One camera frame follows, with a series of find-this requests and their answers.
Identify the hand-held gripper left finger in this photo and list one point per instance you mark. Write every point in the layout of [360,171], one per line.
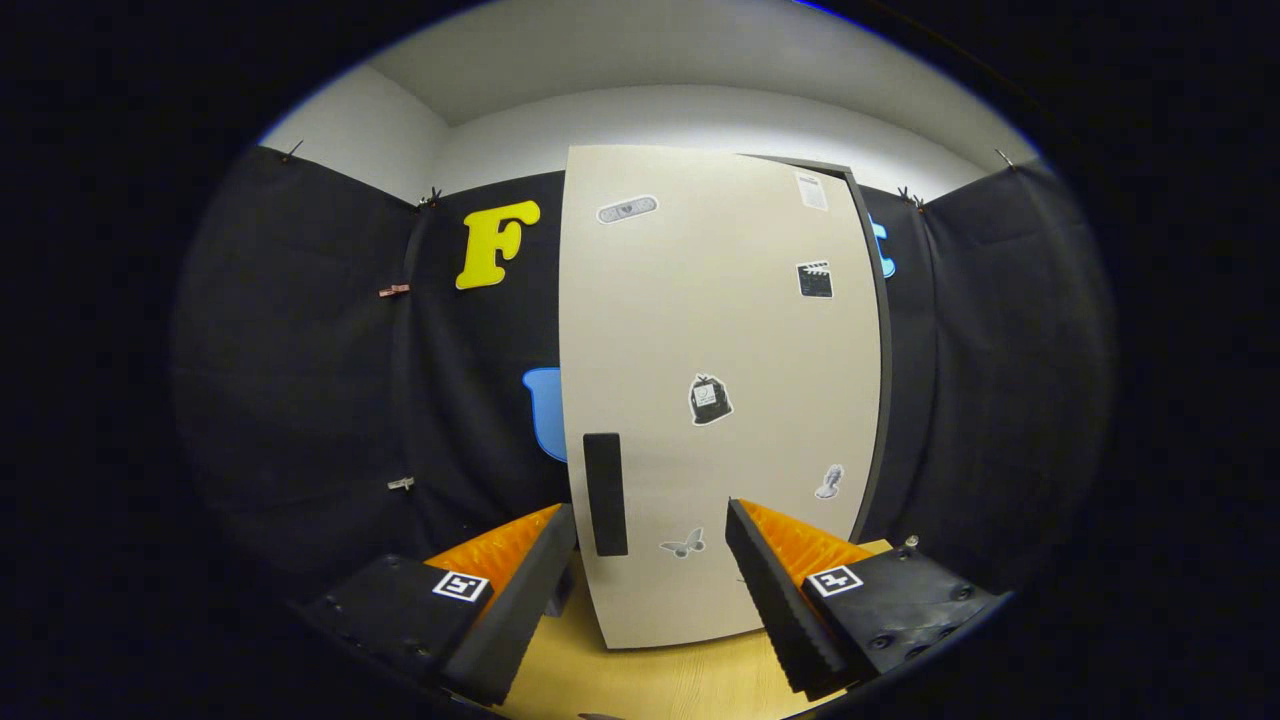
[520,610]

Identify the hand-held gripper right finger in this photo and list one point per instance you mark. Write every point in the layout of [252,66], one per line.
[775,600]

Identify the grey shoe cabinet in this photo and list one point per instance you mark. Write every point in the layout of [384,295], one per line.
[886,360]

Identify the pink clothes peg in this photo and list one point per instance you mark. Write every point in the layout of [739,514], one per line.
[393,291]

